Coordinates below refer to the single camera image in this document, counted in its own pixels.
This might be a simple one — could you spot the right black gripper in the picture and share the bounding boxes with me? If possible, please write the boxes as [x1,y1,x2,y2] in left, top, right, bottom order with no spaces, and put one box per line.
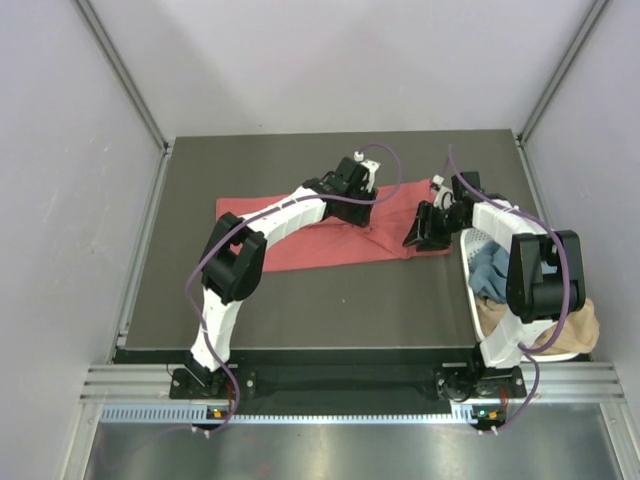
[402,201,469,252]

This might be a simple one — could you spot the red t shirt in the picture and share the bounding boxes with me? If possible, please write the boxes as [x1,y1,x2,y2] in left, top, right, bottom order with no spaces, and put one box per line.
[214,179,451,274]

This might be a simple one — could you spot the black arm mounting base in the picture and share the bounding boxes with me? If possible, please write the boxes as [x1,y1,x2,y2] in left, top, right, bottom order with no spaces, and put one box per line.
[169,347,526,401]

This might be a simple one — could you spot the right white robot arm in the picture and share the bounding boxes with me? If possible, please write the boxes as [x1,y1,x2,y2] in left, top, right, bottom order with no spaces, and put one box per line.
[404,171,586,396]

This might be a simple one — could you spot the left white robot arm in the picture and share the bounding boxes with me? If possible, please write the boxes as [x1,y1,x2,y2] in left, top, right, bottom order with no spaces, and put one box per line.
[178,152,380,398]

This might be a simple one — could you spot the white plastic laundry basket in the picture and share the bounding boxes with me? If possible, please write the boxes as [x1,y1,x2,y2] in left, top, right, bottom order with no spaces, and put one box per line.
[460,228,579,363]

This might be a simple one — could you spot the blue t shirt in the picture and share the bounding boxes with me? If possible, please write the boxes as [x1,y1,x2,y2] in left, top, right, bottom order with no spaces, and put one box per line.
[468,241,559,304]

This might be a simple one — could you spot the tan t shirt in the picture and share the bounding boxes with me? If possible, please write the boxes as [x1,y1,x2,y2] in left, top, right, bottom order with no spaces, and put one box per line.
[475,296,600,357]

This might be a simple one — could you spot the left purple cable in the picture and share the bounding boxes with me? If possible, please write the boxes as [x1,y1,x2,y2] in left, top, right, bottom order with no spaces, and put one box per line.
[97,143,403,469]

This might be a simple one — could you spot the grey slotted cable duct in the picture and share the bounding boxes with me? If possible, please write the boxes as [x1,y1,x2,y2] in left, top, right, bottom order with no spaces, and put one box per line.
[100,404,505,425]

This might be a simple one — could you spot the aluminium front rail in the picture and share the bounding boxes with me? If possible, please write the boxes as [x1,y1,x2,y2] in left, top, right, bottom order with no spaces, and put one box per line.
[81,362,625,403]

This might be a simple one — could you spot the right aluminium frame post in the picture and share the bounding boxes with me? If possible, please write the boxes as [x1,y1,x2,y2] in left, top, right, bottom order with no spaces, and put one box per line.
[515,0,611,148]

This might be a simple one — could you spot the aluminium frame post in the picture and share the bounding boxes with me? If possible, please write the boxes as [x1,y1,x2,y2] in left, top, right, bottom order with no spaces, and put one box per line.
[515,0,611,148]
[71,0,170,151]

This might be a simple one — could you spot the left aluminium frame post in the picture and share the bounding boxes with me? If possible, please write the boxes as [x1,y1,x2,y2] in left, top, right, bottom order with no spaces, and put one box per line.
[71,0,170,151]

